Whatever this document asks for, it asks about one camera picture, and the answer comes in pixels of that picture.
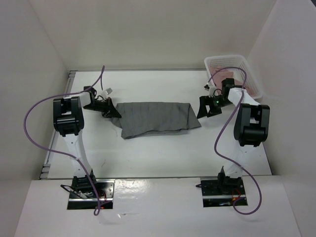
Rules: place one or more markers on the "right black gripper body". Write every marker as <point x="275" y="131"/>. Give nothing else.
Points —
<point x="216" y="103"/>

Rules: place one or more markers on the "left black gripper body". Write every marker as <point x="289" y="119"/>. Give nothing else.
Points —
<point x="98" y="106"/>

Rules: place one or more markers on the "grey pleated skirt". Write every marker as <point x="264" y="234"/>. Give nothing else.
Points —
<point x="154" y="118"/>

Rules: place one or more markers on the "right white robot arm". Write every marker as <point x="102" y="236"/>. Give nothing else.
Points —
<point x="250" y="129"/>

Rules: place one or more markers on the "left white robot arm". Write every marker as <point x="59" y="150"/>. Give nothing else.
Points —
<point x="68" y="121"/>

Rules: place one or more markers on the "pink skirt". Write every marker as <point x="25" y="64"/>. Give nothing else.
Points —
<point x="236" y="74"/>

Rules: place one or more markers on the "white plastic basket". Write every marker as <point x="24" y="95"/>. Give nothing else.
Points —
<point x="231" y="61"/>

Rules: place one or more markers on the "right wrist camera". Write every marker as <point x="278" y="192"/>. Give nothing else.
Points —
<point x="211" y="89"/>

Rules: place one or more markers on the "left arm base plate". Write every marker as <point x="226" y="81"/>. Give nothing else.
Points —
<point x="84" y="201"/>

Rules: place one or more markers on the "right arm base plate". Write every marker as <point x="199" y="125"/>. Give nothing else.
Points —
<point x="218" y="192"/>

